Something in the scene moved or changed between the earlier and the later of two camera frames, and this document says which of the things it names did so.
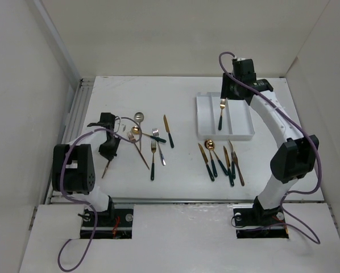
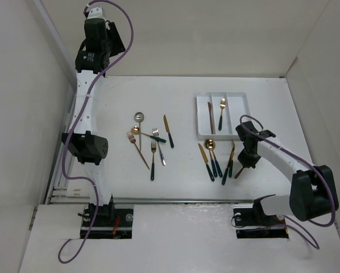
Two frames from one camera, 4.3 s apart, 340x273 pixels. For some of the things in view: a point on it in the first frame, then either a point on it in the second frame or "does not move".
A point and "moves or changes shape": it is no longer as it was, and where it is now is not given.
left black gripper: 109,154 to 111,33
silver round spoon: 139,116 does not move
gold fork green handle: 153,147 does not move
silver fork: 156,133 does not move
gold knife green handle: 207,164 does not move
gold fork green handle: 222,105 does not move
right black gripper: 225,91 to 245,162
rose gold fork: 133,140 does not move
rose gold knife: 106,168 to 211,119
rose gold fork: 235,160 moves or changes shape
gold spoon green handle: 136,130 does not move
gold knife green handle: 168,131 does not move
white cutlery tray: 237,119 does not move
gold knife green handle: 228,165 moves or changes shape
